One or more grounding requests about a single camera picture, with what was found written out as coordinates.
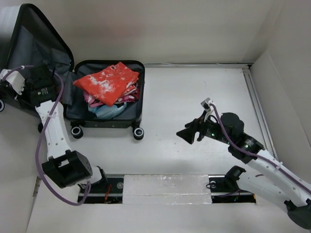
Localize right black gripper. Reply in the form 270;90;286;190
176;110;233;145

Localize black space-print suitcase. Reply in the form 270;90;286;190
0;3;145;140

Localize pink camouflage garment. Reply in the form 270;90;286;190
84;83;139;107

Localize light blue headphones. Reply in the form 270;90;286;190
88;103;127;120

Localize orange white tie-dye garment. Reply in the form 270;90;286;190
73;62;139;106

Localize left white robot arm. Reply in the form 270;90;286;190
0;65;108;193

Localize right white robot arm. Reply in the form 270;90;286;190
176;113;311;230

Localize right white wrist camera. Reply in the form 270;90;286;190
201;98;214;122

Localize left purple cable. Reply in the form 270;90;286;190
2;65;92;206

